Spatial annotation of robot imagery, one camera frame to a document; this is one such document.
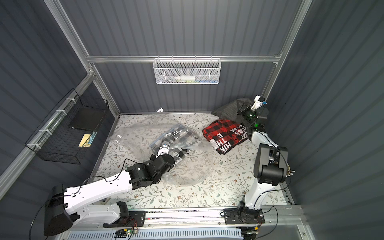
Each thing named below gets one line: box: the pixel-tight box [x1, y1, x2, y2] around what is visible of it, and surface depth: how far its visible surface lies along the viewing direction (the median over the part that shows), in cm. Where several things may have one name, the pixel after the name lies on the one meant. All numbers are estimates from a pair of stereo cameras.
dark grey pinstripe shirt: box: [211, 98, 253, 125], surface depth 89 cm
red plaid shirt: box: [201, 119, 249, 155], surface depth 98 cm
